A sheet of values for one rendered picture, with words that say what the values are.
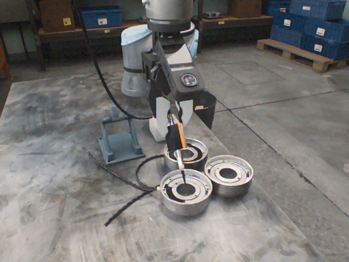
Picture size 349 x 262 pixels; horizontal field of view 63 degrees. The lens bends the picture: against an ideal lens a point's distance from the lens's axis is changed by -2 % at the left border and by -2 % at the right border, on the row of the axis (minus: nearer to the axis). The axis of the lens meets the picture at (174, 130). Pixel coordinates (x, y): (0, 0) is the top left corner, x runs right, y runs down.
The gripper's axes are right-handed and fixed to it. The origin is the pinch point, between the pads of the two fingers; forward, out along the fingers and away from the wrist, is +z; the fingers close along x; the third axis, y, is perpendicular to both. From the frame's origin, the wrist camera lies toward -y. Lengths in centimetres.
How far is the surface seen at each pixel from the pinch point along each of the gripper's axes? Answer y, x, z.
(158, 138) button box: 19.5, -3.3, 13.7
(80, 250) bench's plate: -7.9, 20.9, 15.1
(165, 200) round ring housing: -4.9, 3.8, 12.0
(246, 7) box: 338, -255, 33
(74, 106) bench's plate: 51, 16, 15
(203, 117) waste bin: 98, -61, 59
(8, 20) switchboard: 381, 67, 35
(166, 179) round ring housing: 0.7, 1.3, 12.0
